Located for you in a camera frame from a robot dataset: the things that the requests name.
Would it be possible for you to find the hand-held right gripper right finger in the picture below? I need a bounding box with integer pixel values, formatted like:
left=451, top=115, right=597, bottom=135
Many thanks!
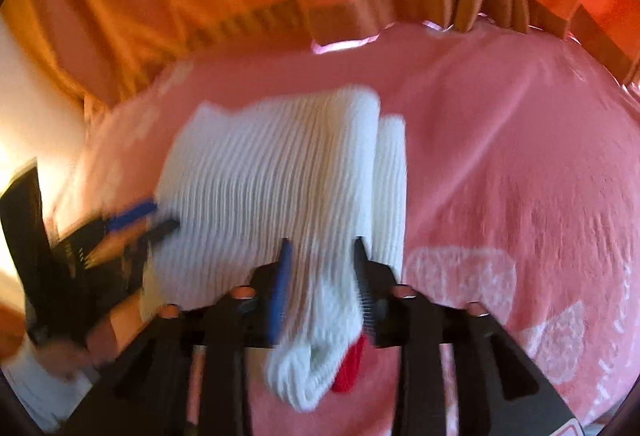
left=353, top=237, right=586, bottom=436

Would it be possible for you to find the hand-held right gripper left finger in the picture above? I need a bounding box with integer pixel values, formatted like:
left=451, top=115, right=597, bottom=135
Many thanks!
left=75, top=238, right=295, bottom=436

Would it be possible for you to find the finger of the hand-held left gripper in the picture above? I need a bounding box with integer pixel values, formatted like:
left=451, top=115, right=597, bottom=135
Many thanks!
left=102, top=199, right=160, bottom=233
left=141, top=217, right=182, bottom=247

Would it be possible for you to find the white red black knit sweater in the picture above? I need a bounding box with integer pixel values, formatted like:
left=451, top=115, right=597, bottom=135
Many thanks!
left=139, top=85, right=410, bottom=413

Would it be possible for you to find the person's white sleeved left forearm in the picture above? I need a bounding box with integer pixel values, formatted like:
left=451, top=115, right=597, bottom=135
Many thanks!
left=0, top=347, right=103, bottom=432

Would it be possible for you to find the person's left hand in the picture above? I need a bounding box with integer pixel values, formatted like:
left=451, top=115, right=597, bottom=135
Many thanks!
left=27, top=292, right=149, bottom=373

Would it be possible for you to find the pink patterned bedsheet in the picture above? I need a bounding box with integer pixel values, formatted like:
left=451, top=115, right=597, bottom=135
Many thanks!
left=52, top=18, right=640, bottom=436

